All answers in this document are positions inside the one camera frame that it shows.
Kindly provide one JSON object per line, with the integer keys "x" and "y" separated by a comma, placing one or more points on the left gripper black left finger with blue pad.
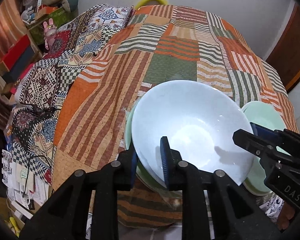
{"x": 65, "y": 214}

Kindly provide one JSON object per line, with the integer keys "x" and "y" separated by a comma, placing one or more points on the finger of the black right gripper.
{"x": 260, "y": 146}

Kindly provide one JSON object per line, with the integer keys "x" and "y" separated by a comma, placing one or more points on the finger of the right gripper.
{"x": 263, "y": 132}

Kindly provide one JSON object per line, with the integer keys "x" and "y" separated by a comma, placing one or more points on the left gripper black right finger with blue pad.
{"x": 213, "y": 202}

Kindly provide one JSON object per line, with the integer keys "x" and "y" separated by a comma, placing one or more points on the green bowl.
{"x": 264, "y": 115}

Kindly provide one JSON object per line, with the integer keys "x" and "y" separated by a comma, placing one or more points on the white bowl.
{"x": 199, "y": 122}

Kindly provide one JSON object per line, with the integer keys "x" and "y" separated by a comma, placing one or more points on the large white plate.
{"x": 148, "y": 180}

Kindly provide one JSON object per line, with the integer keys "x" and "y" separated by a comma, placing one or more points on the person's right hand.
{"x": 286, "y": 215}

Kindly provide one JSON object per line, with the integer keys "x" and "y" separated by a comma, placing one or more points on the green plate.
{"x": 128, "y": 140}

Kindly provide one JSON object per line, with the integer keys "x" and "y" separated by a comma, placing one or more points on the patterned checkered cloth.
{"x": 41, "y": 92}

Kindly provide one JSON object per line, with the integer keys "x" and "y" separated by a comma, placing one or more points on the orange striped patchwork tablecloth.
{"x": 159, "y": 43}

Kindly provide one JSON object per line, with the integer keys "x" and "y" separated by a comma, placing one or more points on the yellow chair back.
{"x": 143, "y": 3}

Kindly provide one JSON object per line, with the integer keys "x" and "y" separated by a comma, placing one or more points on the pink bunny toy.
{"x": 50, "y": 31}

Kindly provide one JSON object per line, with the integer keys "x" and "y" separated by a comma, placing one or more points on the brown wooden door frame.
{"x": 285, "y": 57}

